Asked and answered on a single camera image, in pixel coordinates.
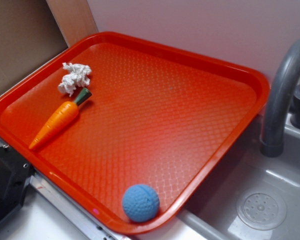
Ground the crumpled white paper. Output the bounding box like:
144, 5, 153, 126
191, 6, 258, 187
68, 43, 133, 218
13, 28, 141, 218
57, 62, 92, 97

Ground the blue dimpled ball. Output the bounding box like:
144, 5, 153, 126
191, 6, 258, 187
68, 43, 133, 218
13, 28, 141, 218
122, 184, 160, 223

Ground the orange toy carrot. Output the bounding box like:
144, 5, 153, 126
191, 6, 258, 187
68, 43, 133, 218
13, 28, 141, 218
28, 87, 92, 150

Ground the grey toy sink basin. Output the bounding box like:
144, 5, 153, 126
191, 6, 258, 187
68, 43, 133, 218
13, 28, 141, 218
178, 118, 300, 240

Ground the wooden board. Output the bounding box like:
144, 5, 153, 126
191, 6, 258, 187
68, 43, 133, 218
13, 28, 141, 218
46, 0, 99, 47

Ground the sink drain strainer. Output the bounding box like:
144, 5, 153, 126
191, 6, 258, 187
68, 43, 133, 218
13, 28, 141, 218
236, 189, 287, 231

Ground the brown cardboard panel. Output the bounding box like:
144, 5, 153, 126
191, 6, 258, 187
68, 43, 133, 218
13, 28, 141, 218
0, 0, 68, 95

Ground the grey toy faucet spout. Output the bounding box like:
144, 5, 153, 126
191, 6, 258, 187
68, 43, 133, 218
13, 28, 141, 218
260, 39, 300, 157

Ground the black metal bracket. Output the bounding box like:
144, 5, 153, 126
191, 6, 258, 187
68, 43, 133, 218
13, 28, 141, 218
0, 146, 34, 226

